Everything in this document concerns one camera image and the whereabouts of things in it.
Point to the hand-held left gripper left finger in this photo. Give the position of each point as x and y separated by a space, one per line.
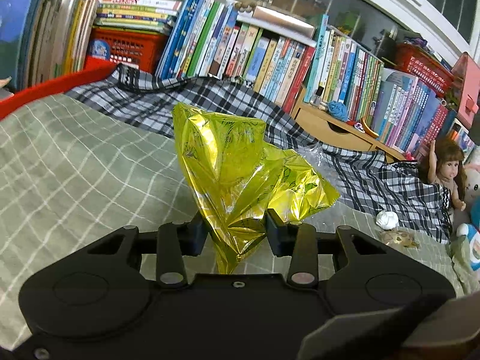
170 255

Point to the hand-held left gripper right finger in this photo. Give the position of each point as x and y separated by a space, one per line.
275 236

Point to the clear plastic bag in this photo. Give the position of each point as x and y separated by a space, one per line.
318 157

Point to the yellow foil packet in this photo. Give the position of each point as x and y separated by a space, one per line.
225 157

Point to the white tissue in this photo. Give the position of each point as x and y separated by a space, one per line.
387 220

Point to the row of colourful paperback books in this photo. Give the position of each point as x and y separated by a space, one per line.
375 90

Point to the row of blue green books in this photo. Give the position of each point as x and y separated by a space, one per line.
225 52

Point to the stack of flat picture books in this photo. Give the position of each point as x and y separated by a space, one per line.
135 7

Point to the row of thin large books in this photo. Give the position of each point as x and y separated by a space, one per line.
30 26

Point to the blue white cat plush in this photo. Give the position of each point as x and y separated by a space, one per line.
470 240

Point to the wooden desk organiser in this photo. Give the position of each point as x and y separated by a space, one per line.
337 131

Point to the green checked bedsheet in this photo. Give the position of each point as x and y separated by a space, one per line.
75 176

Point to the blue yarn ball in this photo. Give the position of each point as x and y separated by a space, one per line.
337 109

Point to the orange curved toy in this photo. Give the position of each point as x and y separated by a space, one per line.
371 131

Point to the small glass bottle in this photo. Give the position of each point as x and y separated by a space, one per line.
318 97

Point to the black white plaid cloth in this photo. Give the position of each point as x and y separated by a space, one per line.
157 105

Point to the brown haired doll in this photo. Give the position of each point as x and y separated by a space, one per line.
446 172

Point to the white pink bunny plush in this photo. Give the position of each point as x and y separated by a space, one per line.
473 180

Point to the red plastic board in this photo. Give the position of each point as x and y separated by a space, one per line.
45 90

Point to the red basket with blue sticker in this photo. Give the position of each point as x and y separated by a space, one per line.
131 48

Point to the beige flat box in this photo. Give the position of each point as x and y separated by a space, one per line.
277 20

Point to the red lattice basket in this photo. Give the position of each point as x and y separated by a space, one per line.
423 67

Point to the pink box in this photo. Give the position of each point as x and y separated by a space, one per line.
468 90

